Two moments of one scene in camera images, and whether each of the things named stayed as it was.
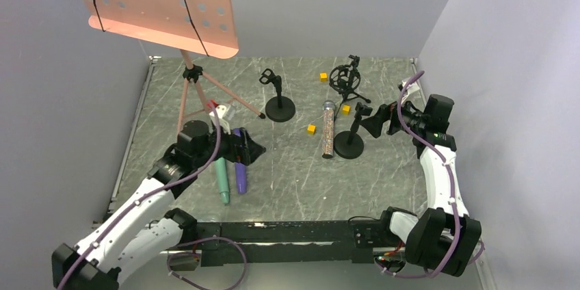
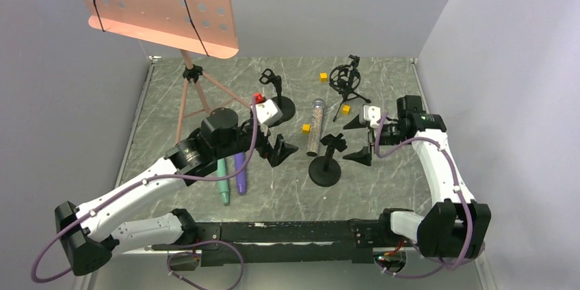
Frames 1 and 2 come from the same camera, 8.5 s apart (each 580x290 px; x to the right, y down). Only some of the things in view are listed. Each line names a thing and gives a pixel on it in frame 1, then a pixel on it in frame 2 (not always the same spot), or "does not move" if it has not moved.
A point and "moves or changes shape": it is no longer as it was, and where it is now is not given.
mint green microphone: [223, 180] does not move
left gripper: [242, 148] -> [265, 143]
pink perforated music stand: [186, 6] does not move
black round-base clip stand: [280, 109] does not move
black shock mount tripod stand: [345, 78] does not move
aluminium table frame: [113, 199] does not move
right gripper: [391, 117] -> [371, 138]
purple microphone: [241, 169] does not move
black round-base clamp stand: [349, 144] moves or changes shape
